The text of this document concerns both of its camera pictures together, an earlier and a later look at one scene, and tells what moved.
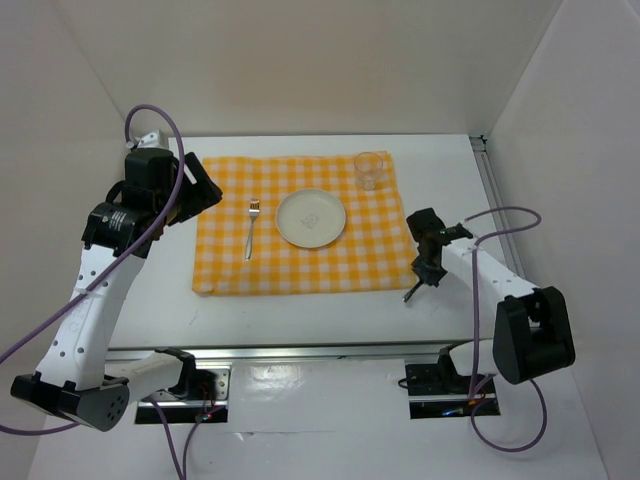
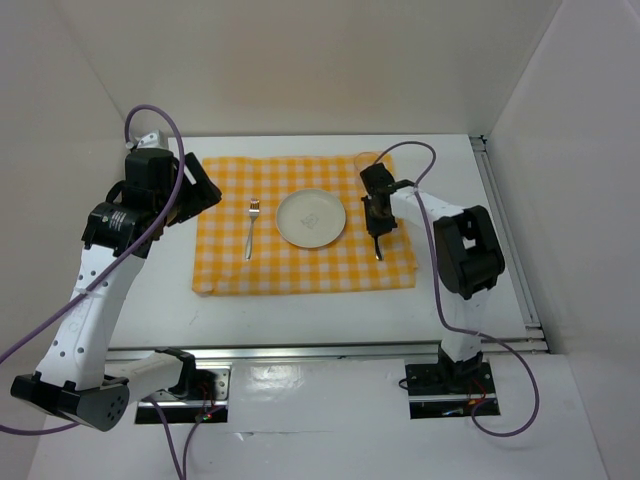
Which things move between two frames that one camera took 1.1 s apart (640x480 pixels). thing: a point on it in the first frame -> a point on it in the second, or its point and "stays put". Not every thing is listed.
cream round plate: (310, 218) stays put
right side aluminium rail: (497, 200) stays put
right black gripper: (428, 277) -> (375, 227)
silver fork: (254, 210) stays put
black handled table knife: (410, 293) -> (378, 253)
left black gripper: (202, 194) stays put
